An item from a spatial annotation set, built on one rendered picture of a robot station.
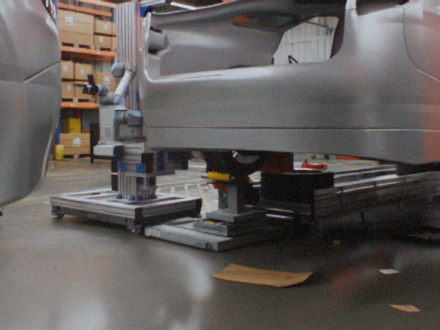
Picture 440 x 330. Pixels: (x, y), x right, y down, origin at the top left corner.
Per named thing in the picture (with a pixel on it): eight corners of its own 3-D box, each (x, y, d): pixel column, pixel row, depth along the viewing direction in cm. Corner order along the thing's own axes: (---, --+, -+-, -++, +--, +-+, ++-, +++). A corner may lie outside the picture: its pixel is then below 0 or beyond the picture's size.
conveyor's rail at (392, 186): (315, 217, 449) (315, 190, 447) (309, 216, 452) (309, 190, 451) (436, 190, 626) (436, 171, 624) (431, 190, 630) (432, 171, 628)
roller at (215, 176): (231, 181, 426) (231, 174, 425) (203, 179, 446) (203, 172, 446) (236, 181, 430) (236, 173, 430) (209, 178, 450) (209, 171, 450)
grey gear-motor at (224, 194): (255, 227, 452) (256, 185, 450) (218, 221, 481) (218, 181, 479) (269, 224, 465) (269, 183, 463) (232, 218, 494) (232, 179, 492)
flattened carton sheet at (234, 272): (299, 289, 307) (299, 283, 307) (210, 278, 331) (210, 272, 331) (313, 276, 334) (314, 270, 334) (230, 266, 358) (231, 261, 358)
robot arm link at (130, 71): (143, 69, 482) (122, 109, 455) (133, 69, 486) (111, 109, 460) (137, 58, 473) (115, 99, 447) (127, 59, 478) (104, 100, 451)
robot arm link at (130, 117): (135, 125, 472) (135, 109, 471) (123, 125, 478) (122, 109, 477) (144, 125, 483) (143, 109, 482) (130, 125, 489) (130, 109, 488)
